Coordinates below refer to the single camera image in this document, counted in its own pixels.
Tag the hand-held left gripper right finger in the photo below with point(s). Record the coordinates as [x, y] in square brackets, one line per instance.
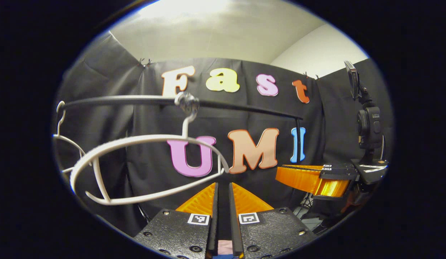
[235, 233]

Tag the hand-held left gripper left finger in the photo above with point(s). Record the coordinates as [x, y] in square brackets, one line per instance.
[212, 233]

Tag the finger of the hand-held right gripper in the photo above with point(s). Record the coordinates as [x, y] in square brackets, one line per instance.
[338, 167]
[338, 174]

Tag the black clothes rack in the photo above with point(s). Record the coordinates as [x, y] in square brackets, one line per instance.
[244, 109]

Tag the white hanger with tape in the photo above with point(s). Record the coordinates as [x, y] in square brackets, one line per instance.
[136, 138]

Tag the white plastic hanger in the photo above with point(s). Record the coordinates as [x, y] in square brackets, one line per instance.
[70, 141]

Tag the black tripod stand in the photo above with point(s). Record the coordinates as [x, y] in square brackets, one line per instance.
[307, 203]

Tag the black backdrop cloth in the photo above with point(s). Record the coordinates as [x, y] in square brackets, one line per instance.
[154, 154]

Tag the clear tape wad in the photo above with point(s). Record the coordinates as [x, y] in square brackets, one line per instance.
[187, 103]

